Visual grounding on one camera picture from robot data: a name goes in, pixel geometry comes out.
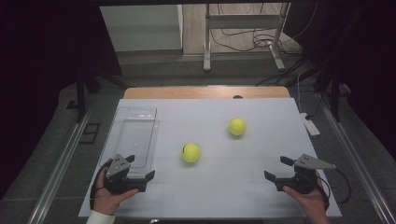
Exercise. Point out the person's left hand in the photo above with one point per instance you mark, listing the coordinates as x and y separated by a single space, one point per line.
104 200

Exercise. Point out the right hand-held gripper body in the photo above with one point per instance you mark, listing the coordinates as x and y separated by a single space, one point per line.
300 182

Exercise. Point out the white cabinet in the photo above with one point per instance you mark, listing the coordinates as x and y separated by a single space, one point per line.
140 28

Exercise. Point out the black metal stand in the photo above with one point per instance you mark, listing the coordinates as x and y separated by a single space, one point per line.
81 93
334 99

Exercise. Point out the white metal desk frame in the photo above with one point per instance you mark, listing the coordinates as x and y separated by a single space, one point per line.
243 21

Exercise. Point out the black floor frame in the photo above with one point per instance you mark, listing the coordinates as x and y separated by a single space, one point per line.
90 133

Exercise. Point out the white power strip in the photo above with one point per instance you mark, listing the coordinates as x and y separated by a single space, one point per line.
310 126

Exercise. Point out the clear plastic container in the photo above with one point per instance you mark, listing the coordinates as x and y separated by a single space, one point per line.
137 137

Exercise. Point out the aluminium rail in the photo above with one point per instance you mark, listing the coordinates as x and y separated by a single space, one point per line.
361 174
59 174

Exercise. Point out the yellow tennis ball dark mark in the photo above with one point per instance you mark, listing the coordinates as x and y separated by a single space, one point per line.
190 152

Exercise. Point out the dark round table grommet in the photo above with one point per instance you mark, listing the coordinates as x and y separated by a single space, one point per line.
237 96

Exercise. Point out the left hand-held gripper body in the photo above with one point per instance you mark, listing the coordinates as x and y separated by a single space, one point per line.
116 168

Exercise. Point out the person's right hand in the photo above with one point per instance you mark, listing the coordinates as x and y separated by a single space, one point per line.
311 202

